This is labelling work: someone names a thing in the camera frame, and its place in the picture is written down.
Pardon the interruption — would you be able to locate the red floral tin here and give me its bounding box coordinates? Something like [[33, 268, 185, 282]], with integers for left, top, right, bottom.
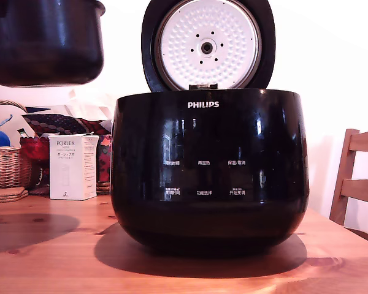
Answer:
[[96, 134, 113, 184]]

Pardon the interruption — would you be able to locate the black Philips rice cooker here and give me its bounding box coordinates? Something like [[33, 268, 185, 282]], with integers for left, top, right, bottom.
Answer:
[[110, 88, 310, 258]]

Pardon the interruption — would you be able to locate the black cooking pot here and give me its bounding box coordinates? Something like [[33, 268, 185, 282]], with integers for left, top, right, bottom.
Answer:
[[0, 0, 106, 88]]

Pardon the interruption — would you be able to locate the white Porlex cardboard box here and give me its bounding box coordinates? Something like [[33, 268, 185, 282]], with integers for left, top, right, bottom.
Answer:
[[48, 133, 99, 201]]

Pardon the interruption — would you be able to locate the dark dotted patterned fabric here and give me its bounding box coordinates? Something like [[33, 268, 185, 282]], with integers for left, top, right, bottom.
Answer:
[[21, 113, 113, 136]]

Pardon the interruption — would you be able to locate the stack of cork coasters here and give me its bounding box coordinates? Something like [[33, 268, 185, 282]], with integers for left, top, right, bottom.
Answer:
[[0, 187, 29, 204]]

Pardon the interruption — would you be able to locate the round woven trivet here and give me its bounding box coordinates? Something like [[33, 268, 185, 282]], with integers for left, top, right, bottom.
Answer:
[[96, 181, 112, 195]]

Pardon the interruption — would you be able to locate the wooden chair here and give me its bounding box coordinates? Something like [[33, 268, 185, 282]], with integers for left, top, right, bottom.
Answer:
[[329, 128, 368, 240]]

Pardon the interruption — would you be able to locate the rice cooker lid, dimpled plate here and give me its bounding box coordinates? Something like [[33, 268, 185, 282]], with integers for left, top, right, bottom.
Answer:
[[140, 0, 277, 92]]

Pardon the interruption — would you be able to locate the woven wicker basket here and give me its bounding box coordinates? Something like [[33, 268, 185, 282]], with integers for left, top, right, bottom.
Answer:
[[0, 146, 33, 190]]

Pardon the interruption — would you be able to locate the white bag with blue stripe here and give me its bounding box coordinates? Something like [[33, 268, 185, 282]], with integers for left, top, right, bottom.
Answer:
[[0, 100, 37, 148]]

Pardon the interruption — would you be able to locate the red lace-edged bowl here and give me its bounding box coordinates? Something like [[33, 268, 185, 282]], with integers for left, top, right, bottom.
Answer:
[[19, 137, 50, 162]]

